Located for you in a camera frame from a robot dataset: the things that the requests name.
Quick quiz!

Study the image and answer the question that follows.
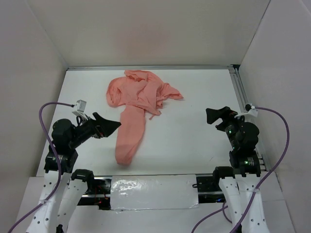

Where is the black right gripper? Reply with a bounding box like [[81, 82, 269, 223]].
[[206, 105, 249, 149]]

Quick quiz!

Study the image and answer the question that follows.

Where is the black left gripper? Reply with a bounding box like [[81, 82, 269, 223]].
[[69, 111, 121, 148]]

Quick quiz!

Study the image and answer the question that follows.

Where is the pink zip jacket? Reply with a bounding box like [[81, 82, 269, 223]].
[[106, 70, 183, 166]]

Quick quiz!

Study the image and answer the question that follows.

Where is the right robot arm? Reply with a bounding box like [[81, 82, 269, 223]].
[[206, 107, 269, 233]]

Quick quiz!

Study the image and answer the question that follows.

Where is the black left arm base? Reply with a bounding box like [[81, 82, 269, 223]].
[[78, 176, 112, 210]]

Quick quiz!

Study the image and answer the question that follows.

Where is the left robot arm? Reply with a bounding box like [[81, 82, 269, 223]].
[[26, 112, 121, 233]]

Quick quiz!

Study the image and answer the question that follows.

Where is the glossy white tape sheet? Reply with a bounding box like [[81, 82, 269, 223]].
[[110, 174, 199, 210]]

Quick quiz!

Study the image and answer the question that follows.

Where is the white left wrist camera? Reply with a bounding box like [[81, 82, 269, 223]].
[[72, 100, 87, 120]]

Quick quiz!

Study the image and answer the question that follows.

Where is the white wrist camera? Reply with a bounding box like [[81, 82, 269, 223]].
[[234, 104, 258, 118], [72, 100, 87, 120]]

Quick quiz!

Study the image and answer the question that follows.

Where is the aluminium frame rail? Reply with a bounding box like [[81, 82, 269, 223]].
[[67, 64, 272, 172]]

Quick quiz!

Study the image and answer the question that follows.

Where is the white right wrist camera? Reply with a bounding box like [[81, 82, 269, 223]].
[[234, 104, 258, 118]]

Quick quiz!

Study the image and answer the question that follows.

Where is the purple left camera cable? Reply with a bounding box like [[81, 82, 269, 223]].
[[7, 102, 76, 233]]

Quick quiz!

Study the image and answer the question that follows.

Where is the purple camera cable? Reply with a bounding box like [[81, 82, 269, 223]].
[[7, 102, 76, 233], [191, 106, 290, 233]]

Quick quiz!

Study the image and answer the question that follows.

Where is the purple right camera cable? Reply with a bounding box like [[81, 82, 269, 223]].
[[191, 106, 290, 233]]

